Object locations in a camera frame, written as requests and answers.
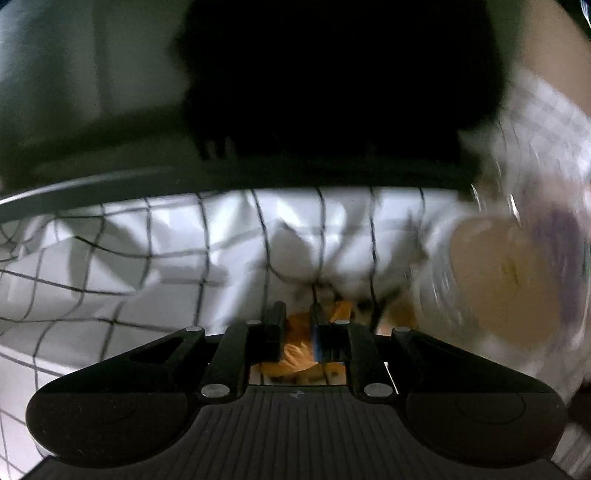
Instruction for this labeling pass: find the orange fabric flower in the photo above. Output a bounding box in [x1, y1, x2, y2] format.
[250, 312, 346, 386]

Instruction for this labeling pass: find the clear jar with beige lid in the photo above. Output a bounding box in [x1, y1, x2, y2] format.
[410, 184, 591, 370]

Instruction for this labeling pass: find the white grid tablecloth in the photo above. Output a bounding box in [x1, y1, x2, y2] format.
[1, 188, 590, 479]

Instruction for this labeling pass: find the black monitor screen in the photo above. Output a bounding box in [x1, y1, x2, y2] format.
[0, 0, 509, 218]

